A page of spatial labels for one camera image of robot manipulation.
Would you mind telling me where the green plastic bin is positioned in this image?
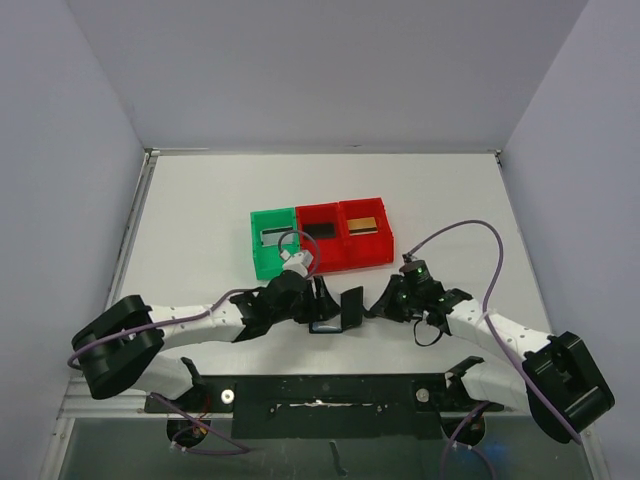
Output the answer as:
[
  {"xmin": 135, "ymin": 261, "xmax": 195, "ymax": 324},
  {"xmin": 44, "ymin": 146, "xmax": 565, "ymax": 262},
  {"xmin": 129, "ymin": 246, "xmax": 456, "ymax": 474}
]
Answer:
[{"xmin": 250, "ymin": 207, "xmax": 298, "ymax": 281}]

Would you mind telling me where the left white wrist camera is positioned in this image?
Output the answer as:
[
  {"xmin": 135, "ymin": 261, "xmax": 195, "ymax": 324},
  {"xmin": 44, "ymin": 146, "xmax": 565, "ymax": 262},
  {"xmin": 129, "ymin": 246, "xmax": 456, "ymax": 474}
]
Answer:
[{"xmin": 280, "ymin": 250, "xmax": 314, "ymax": 277}]

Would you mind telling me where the gold credit card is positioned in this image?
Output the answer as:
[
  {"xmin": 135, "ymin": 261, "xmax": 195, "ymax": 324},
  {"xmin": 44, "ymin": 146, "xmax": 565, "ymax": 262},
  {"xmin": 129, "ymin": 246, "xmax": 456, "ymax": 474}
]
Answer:
[{"xmin": 347, "ymin": 217, "xmax": 378, "ymax": 236}]

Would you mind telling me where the black credit card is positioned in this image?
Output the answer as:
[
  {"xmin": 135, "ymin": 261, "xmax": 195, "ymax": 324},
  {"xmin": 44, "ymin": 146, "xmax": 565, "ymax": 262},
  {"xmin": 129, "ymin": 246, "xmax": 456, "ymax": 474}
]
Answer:
[{"xmin": 303, "ymin": 222, "xmax": 337, "ymax": 240}]

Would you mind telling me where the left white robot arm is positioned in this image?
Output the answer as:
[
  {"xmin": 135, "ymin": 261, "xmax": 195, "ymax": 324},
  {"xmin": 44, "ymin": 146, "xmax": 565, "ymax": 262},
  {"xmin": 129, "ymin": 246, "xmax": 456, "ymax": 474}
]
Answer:
[{"xmin": 67, "ymin": 270, "xmax": 340, "ymax": 400}]

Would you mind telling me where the silver credit card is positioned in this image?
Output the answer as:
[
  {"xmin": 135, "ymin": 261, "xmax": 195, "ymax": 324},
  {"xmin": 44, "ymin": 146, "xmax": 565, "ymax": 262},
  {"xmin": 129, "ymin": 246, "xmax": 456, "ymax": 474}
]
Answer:
[{"xmin": 260, "ymin": 226, "xmax": 292, "ymax": 247}]

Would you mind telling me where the red plastic bin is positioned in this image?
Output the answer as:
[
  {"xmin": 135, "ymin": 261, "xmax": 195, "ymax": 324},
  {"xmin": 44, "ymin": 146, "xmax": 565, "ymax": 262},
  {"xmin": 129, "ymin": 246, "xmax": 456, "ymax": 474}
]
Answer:
[
  {"xmin": 295, "ymin": 202, "xmax": 348, "ymax": 274},
  {"xmin": 339, "ymin": 197, "xmax": 395, "ymax": 269}
]

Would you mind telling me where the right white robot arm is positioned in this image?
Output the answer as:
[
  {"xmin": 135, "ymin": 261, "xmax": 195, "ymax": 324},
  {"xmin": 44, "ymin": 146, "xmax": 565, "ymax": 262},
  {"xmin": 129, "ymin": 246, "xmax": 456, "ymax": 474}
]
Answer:
[{"xmin": 369, "ymin": 260, "xmax": 615, "ymax": 443}]

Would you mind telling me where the right red plastic bin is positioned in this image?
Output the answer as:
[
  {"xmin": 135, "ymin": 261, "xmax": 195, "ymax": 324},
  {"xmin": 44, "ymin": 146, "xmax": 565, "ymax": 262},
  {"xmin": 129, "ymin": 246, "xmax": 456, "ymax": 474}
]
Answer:
[{"xmin": 339, "ymin": 197, "xmax": 395, "ymax": 269}]

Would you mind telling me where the aluminium frame rail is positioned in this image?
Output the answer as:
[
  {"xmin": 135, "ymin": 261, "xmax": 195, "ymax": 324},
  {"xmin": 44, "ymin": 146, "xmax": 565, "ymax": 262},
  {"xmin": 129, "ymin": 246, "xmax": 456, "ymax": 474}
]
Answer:
[{"xmin": 58, "ymin": 377, "xmax": 146, "ymax": 419}]

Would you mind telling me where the middle red plastic bin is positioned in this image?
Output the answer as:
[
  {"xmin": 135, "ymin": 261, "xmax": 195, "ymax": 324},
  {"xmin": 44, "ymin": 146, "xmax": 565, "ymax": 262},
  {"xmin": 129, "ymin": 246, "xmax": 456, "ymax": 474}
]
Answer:
[{"xmin": 295, "ymin": 202, "xmax": 348, "ymax": 274}]

